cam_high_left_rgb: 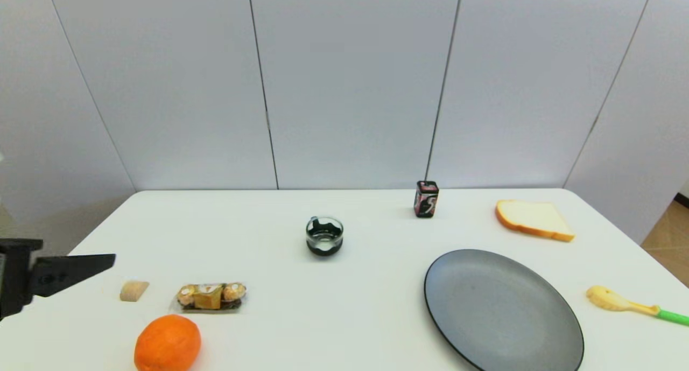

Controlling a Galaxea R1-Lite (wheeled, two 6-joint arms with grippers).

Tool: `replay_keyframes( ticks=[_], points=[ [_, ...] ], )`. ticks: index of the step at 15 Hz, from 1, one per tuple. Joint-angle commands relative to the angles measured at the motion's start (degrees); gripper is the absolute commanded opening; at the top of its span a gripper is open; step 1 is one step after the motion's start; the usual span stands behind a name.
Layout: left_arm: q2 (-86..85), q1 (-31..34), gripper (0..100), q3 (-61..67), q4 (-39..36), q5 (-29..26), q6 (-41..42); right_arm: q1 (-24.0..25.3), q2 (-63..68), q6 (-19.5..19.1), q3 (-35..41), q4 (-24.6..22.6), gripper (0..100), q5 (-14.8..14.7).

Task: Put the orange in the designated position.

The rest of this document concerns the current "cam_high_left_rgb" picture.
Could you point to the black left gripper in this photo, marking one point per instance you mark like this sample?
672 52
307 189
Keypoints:
15 277

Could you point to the orange fruit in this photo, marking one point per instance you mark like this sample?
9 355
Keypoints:
168 344

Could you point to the small wooden block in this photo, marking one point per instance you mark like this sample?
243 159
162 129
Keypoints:
133 291

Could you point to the gold chocolate balls pack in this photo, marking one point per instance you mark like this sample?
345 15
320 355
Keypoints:
209 297

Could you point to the glass cup with black band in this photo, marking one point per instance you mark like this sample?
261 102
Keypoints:
324 246

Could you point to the small black pink tin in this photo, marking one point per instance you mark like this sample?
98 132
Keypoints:
426 200

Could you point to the grey round plate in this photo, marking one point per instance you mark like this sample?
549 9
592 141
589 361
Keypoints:
500 312

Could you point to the white bread slice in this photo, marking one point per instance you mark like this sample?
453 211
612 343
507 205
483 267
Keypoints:
533 216

